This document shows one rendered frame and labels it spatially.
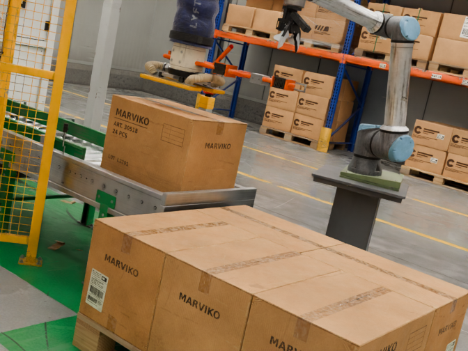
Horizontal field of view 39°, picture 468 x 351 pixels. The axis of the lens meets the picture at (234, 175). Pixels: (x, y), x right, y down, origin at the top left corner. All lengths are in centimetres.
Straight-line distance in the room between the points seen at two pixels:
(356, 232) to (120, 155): 134
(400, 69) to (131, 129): 139
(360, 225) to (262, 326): 161
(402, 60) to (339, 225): 95
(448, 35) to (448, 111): 171
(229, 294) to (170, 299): 27
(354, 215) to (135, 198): 123
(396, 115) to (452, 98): 810
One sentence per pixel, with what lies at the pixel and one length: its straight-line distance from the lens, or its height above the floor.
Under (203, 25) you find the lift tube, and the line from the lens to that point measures 335.
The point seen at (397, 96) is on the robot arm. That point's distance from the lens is 352.
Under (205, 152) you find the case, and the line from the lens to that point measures 320.
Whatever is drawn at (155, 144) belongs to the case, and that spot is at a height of 77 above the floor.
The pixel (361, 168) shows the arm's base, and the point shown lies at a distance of 367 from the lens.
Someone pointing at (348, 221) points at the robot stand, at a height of 52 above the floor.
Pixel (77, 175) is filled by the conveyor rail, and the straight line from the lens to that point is 347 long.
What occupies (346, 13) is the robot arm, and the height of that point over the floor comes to 158.
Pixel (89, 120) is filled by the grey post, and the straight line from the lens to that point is 640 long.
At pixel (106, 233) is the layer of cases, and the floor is 51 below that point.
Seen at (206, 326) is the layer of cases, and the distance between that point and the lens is 234.
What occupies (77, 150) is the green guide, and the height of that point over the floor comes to 61.
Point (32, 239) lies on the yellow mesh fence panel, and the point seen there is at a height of 14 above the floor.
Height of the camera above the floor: 129
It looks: 10 degrees down
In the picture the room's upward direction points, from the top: 12 degrees clockwise
